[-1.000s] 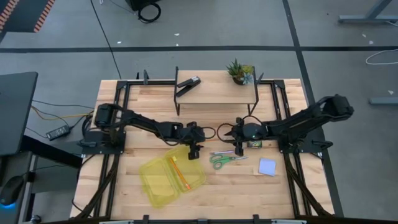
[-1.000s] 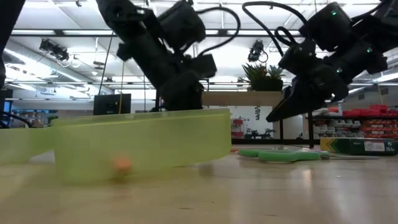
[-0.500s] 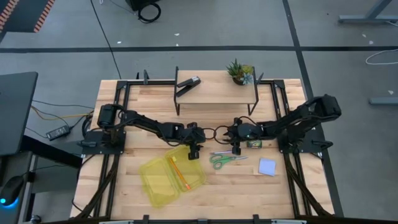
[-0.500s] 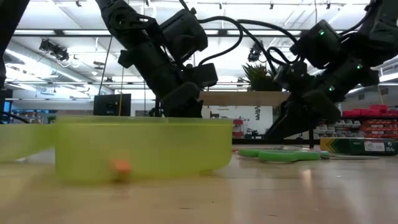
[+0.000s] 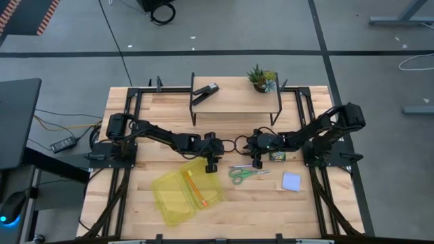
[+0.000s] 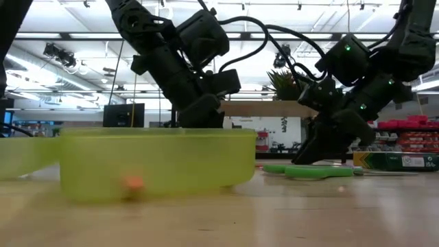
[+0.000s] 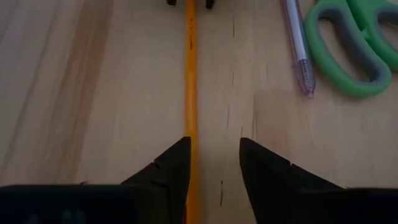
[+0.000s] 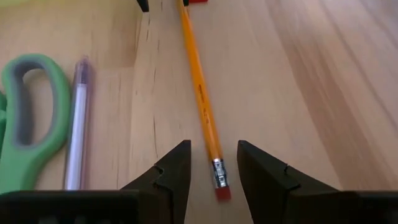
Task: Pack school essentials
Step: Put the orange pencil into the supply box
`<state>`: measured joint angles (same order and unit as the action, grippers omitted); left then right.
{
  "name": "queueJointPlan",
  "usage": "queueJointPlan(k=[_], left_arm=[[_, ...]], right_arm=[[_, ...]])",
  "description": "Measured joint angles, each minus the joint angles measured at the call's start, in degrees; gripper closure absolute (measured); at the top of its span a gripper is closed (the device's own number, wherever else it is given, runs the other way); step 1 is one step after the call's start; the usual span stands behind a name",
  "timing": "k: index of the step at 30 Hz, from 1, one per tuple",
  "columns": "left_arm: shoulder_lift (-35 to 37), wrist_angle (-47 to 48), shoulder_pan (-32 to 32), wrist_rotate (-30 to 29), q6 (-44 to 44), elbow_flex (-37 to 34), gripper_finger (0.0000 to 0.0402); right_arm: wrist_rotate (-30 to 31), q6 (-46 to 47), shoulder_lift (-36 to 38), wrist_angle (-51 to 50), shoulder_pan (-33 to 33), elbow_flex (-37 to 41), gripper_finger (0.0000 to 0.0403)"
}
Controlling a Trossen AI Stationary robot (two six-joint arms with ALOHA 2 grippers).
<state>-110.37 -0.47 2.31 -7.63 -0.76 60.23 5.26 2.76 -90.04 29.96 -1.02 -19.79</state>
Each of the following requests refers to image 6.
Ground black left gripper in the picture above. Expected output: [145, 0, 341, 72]
[177, 93, 226, 129]

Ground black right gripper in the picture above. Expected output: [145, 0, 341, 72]
[292, 108, 377, 165]

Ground green-handled scissors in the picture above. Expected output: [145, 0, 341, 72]
[262, 163, 418, 181]

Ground yellow-green translucent pencil case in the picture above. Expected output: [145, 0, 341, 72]
[0, 127, 258, 203]

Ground green yellow crayon box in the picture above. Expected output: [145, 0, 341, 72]
[353, 152, 439, 172]

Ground small orange object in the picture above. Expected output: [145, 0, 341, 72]
[121, 175, 147, 200]

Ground red storage bins stack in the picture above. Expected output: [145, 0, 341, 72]
[255, 130, 270, 152]

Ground small wooden shelf black legs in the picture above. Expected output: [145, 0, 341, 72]
[219, 99, 347, 164]

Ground potted succulent plant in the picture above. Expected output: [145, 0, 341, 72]
[266, 69, 309, 102]

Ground black monitor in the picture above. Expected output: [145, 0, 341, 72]
[102, 103, 145, 128]

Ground storage rack with red bins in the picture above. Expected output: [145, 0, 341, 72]
[346, 115, 439, 154]

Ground black ceiling light fixture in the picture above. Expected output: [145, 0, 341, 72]
[43, 43, 77, 69]

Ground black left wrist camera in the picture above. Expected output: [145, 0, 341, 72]
[202, 68, 242, 99]

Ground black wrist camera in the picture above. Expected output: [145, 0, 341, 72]
[202, 68, 242, 99]
[297, 77, 344, 113]

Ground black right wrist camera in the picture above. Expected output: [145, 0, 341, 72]
[297, 77, 344, 113]

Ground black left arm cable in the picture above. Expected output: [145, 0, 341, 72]
[217, 15, 270, 75]

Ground dark right arm cable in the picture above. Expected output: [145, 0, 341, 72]
[265, 23, 329, 83]

